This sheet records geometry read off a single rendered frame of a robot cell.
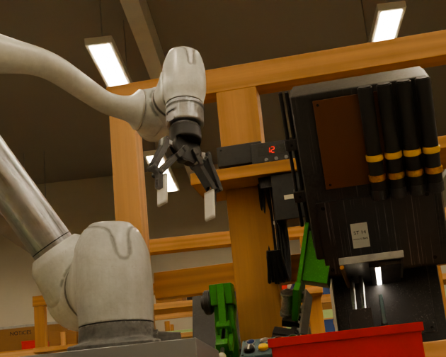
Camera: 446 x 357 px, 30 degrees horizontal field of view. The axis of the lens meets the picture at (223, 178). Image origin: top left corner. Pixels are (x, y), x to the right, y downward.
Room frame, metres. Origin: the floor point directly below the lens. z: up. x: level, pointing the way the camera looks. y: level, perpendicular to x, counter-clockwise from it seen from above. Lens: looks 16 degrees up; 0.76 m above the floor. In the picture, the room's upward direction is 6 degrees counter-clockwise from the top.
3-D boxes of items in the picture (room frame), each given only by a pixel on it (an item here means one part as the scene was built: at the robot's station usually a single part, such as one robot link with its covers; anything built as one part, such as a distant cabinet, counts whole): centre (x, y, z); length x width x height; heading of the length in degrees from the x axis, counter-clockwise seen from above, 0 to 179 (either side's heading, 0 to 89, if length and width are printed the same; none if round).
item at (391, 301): (2.48, -0.45, 1.07); 0.30 x 0.18 x 0.34; 80
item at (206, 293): (2.55, 0.09, 1.12); 0.07 x 0.03 x 0.08; 170
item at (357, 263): (2.25, -0.38, 1.11); 0.39 x 0.16 x 0.03; 170
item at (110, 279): (1.73, 0.25, 1.08); 0.18 x 0.16 x 0.22; 26
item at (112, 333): (1.72, 0.23, 0.95); 0.22 x 0.18 x 0.06; 93
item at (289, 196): (2.58, -0.24, 1.42); 0.17 x 0.12 x 0.15; 80
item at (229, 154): (2.62, -0.07, 1.59); 0.15 x 0.07 x 0.07; 80
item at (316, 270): (2.31, -0.23, 1.17); 0.13 x 0.12 x 0.20; 80
